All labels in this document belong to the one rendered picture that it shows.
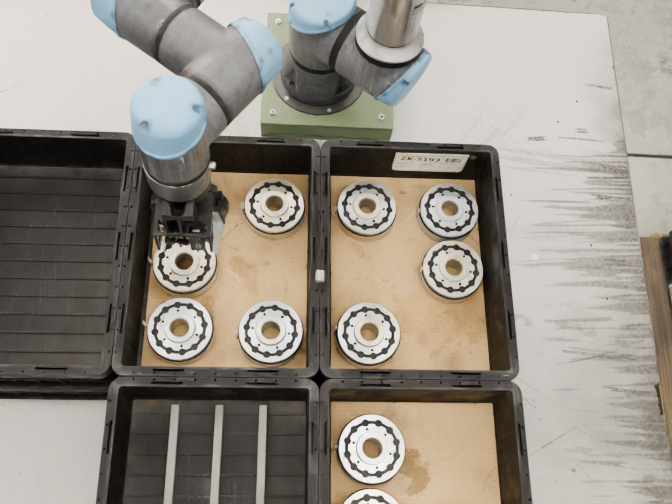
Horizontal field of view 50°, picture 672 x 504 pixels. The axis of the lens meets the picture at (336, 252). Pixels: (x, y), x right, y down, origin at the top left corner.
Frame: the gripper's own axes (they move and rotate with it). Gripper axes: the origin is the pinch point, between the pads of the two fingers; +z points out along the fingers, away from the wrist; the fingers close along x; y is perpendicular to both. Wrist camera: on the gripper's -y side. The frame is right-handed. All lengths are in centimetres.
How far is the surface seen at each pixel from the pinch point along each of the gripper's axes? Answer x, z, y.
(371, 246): 28.5, 15.9, -4.7
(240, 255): 6.2, 16.7, -2.5
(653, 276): 119, 81, -26
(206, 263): 0.9, 13.7, 0.3
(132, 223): -10.3, 7.3, -3.5
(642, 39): 138, 94, -119
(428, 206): 38.1, 12.7, -11.3
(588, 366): 70, 28, 13
